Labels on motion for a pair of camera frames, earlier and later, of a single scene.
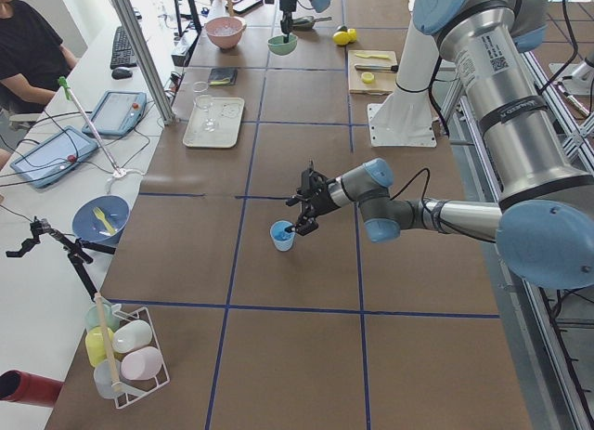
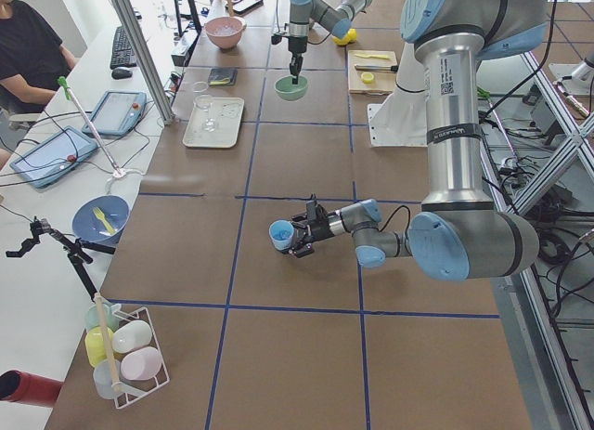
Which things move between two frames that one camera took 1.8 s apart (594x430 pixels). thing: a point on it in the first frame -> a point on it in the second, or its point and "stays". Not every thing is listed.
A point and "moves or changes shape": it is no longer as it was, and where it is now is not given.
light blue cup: (283, 240) stays
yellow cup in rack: (96, 345) stays
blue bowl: (100, 219) stays
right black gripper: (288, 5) -> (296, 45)
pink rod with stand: (118, 172) stays
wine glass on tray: (205, 101) stays
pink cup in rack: (142, 364) stays
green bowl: (277, 45) moves or changes shape
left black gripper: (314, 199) -> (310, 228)
